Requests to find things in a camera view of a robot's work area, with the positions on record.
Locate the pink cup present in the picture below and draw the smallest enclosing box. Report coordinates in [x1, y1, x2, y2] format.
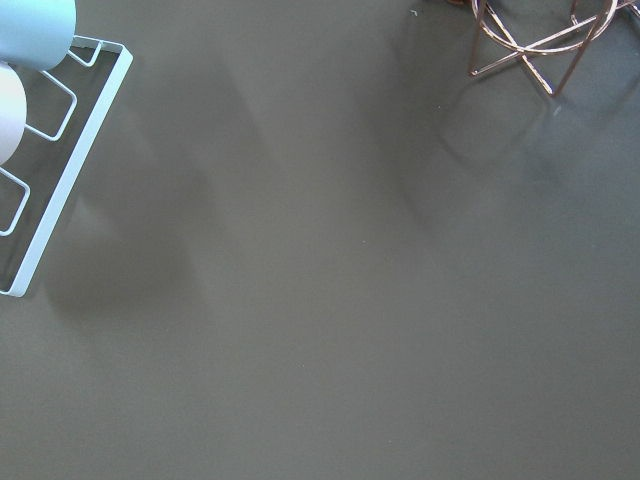
[0, 62, 27, 164]

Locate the light blue cup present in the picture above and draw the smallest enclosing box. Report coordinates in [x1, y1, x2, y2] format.
[1, 0, 76, 71]

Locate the white wire cup rack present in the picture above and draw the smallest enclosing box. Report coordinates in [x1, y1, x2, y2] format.
[1, 36, 133, 297]

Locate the copper wire bottle rack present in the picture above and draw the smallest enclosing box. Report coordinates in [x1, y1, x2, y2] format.
[451, 0, 639, 98]

